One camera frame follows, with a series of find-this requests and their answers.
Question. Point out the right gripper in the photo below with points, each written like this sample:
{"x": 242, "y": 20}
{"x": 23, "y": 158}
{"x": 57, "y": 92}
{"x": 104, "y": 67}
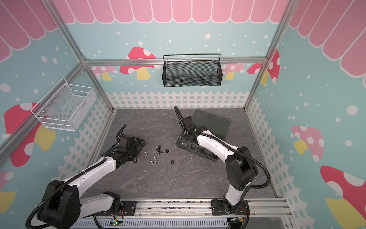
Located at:
{"x": 183, "y": 140}

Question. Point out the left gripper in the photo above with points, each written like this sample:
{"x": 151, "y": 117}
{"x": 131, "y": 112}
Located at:
{"x": 138, "y": 146}

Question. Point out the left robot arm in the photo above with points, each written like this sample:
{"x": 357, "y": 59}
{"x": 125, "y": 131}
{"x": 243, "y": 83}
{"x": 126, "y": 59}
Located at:
{"x": 62, "y": 204}

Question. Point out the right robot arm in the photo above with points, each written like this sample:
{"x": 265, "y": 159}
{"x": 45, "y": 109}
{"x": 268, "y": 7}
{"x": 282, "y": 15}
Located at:
{"x": 243, "y": 173}

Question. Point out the silver hex nut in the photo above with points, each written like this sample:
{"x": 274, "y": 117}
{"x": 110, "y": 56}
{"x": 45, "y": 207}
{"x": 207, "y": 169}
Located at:
{"x": 154, "y": 161}

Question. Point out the green compartment organizer box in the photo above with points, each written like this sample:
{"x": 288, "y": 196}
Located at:
{"x": 210, "y": 128}

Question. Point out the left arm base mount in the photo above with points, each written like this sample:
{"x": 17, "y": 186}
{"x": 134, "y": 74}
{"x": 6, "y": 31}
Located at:
{"x": 125, "y": 208}

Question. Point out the black wire mesh basket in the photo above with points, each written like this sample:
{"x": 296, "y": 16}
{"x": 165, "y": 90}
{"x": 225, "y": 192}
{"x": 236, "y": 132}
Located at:
{"x": 192, "y": 70}

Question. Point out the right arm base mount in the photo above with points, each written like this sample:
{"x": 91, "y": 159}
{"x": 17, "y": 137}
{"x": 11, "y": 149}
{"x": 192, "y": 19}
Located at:
{"x": 223, "y": 207}

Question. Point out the white wire mesh basket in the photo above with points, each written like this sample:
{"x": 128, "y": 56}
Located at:
{"x": 65, "y": 107}

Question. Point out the aluminium rail frame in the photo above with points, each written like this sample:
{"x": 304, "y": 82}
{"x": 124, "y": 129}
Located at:
{"x": 193, "y": 213}

